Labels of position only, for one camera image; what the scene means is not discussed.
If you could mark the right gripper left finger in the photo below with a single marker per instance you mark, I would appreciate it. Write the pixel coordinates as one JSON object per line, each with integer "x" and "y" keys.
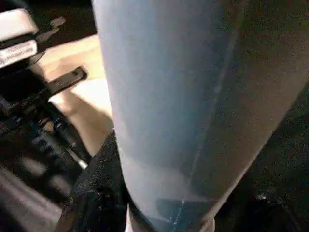
{"x": 99, "y": 193}

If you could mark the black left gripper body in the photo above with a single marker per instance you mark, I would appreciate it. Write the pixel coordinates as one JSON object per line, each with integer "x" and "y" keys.
{"x": 29, "y": 121}

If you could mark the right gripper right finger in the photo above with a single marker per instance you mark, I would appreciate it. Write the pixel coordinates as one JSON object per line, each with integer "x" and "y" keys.
{"x": 275, "y": 193}

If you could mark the white plastic table top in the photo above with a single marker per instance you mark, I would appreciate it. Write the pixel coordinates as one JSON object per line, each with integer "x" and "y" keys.
{"x": 87, "y": 106}

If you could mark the white plastic table leg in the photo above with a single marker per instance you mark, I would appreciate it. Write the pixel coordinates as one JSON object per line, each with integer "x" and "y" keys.
{"x": 183, "y": 96}

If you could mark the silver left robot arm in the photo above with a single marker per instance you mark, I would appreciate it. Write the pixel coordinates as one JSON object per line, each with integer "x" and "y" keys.
{"x": 19, "y": 203}

